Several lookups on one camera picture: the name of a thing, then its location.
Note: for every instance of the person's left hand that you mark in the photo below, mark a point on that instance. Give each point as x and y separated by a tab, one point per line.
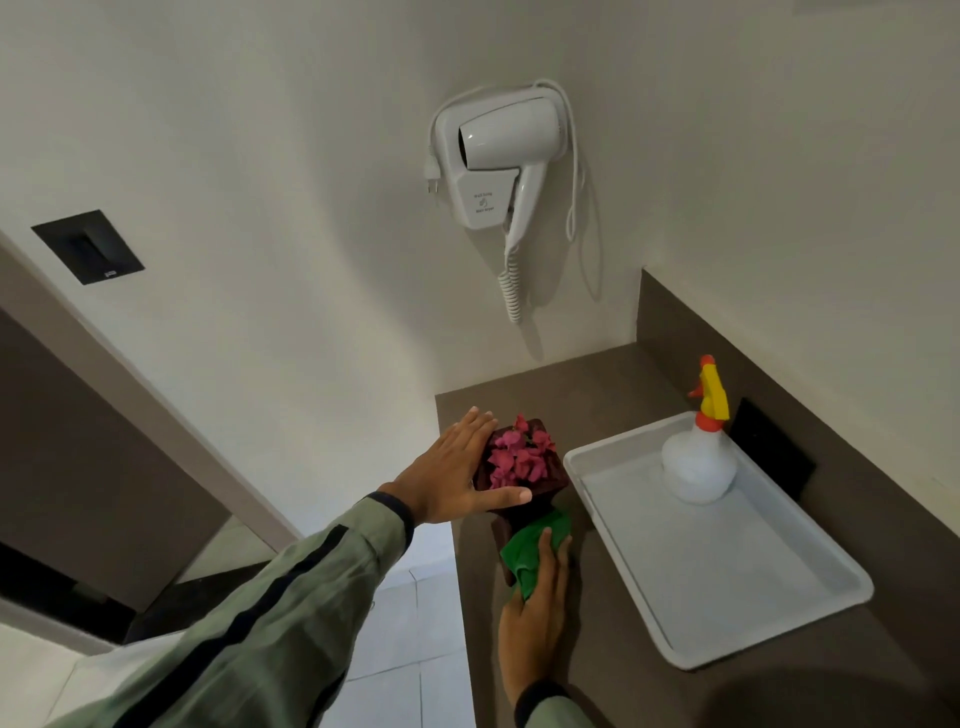
439	480

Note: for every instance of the person's right hand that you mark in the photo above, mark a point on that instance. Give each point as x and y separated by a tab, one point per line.
531	637

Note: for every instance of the person's right thumb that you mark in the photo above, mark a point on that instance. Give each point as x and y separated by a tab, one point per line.
513	604

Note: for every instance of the person's left little finger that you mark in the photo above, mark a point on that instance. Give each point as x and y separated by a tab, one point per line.
444	444

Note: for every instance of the person's left thumb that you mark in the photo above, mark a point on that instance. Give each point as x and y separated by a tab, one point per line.
504	496

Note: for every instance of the person's right middle finger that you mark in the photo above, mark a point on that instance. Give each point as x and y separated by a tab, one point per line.
562	570

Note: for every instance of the person's left middle finger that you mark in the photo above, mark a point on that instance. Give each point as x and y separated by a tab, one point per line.
474	435

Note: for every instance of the dark pot with pink flowers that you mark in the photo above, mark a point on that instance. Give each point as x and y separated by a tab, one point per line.
525	461

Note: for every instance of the green cleaning cloth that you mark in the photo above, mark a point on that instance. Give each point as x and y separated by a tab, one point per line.
525	551

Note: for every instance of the person's right forearm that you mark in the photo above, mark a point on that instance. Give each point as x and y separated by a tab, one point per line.
547	709

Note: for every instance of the person's left forearm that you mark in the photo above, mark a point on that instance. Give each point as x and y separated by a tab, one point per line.
262	622

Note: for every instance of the white plastic tray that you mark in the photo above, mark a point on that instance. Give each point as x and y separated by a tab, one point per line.
720	570

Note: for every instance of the white spray bottle yellow nozzle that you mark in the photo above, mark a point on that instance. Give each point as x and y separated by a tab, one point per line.
699	461

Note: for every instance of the black rectangular box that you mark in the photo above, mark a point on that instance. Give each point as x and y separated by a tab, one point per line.
772	450

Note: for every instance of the white hair dryer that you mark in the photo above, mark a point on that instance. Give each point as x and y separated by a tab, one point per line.
510	139

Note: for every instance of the dark brown door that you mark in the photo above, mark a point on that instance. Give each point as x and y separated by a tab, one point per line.
90	465

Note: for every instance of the beige door frame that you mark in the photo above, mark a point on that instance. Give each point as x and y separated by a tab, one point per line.
142	390

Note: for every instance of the black wall plate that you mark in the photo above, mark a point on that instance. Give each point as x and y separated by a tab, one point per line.
88	247

